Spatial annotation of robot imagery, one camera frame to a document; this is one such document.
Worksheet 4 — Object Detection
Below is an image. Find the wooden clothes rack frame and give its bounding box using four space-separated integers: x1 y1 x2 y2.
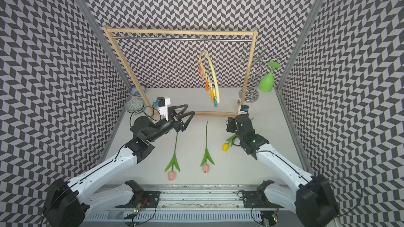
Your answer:
103 25 258 117

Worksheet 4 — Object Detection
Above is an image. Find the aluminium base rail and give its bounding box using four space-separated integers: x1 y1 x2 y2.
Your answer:
82 185 302 227

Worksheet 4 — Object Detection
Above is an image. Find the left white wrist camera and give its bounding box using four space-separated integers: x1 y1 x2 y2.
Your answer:
153 97 170 120

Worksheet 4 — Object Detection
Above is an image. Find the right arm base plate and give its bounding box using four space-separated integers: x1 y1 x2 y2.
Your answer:
237 190 282 209

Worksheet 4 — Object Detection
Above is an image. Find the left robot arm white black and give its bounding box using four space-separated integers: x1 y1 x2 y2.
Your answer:
42 105 195 227

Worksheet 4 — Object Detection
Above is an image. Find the green plastic wine glass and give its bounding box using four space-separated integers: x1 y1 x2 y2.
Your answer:
258 62 281 92

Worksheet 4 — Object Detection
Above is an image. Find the metal rack rail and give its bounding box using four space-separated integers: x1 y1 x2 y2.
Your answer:
113 36 252 43

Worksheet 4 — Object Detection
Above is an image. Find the yellow arched peg hanger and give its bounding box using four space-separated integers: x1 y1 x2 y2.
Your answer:
198 50 221 108

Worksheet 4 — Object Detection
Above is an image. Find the yellow tulip flower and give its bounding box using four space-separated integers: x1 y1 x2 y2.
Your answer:
222 134 237 152

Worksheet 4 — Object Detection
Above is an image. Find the metal wire glass stand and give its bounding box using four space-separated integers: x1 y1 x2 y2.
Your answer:
244 47 280 103

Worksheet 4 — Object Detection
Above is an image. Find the pink tulip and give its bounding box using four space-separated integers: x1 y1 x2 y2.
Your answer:
165 133 181 181
201 122 215 173

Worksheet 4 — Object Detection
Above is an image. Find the green patterned ceramic bowl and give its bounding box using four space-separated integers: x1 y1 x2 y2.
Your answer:
124 98 145 114

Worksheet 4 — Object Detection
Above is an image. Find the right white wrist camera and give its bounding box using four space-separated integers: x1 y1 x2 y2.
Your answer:
238 105 249 115

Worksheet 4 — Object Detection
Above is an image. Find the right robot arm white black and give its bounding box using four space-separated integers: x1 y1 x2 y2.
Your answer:
226 114 340 227

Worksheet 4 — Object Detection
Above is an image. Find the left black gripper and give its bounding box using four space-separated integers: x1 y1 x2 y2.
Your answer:
147 104 195 143

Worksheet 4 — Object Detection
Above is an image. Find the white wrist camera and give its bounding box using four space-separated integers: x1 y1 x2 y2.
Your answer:
153 97 170 120
238 105 249 115

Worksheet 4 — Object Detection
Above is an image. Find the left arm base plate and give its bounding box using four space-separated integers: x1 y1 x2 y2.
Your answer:
123 191 161 209

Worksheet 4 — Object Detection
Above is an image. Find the blue white ceramic bowl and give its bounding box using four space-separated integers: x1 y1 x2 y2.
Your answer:
129 84 147 97

